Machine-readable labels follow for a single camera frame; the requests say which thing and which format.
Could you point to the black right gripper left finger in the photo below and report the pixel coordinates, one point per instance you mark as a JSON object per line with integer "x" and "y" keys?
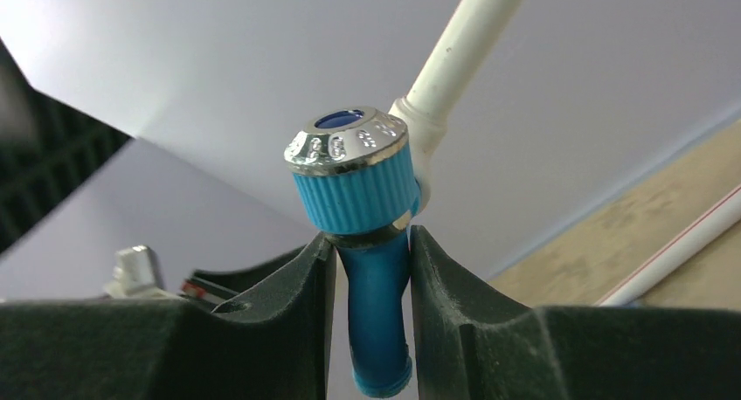
{"x": 270, "y": 342}

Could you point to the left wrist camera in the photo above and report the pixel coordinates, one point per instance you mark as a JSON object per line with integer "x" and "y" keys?
{"x": 137, "y": 275}

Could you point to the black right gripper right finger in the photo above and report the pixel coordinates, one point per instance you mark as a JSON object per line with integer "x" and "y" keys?
{"x": 473, "y": 342}

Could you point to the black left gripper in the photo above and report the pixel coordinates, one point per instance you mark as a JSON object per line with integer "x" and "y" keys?
{"x": 231, "y": 281}

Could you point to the blue faucet chrome knob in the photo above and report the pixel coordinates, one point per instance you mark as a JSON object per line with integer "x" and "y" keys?
{"x": 353, "y": 171}

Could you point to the white PVC pipe frame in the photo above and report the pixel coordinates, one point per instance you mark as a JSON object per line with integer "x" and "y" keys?
{"x": 471, "y": 33}

